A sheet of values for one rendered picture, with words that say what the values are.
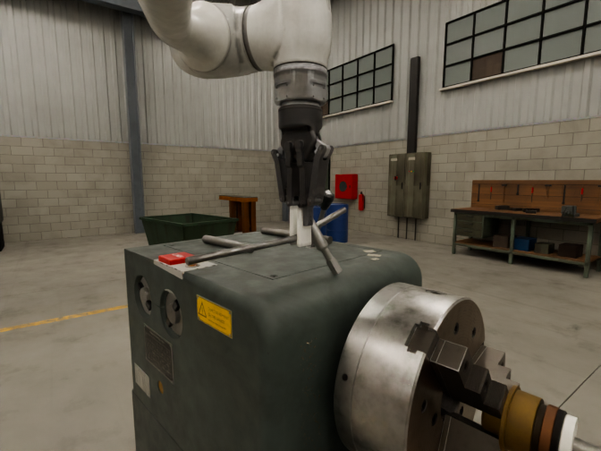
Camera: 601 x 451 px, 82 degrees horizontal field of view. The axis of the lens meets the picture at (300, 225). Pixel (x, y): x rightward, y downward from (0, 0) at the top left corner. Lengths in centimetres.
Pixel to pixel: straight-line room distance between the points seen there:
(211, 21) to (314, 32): 16
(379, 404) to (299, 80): 49
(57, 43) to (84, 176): 313
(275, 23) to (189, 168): 1025
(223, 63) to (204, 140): 1045
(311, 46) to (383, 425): 56
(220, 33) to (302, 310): 45
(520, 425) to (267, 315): 37
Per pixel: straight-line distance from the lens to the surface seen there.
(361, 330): 58
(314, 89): 59
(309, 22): 60
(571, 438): 61
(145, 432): 111
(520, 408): 62
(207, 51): 62
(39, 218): 1031
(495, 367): 71
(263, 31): 62
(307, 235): 60
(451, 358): 54
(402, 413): 54
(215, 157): 1111
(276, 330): 51
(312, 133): 58
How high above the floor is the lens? 143
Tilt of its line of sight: 8 degrees down
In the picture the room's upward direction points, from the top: straight up
